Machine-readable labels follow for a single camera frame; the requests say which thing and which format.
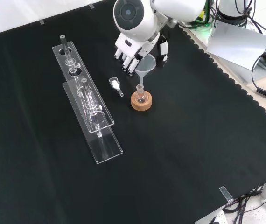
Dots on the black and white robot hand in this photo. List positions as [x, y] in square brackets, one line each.
[129, 46]

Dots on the translucent plastic funnel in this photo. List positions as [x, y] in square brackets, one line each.
[147, 64]

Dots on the glass weighing funnel with powder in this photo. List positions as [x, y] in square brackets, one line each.
[115, 84]

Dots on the glass round-bottom flask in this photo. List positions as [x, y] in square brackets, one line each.
[141, 96]

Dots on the clear acrylic funnel stand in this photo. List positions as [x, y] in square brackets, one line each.
[95, 121]

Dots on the grey tape piece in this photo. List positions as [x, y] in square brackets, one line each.
[91, 6]
[41, 22]

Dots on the black cloth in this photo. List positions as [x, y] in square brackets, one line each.
[170, 151]

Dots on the clear tape strip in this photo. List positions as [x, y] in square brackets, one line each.
[226, 194]

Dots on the white power strip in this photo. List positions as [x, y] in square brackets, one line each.
[219, 218]

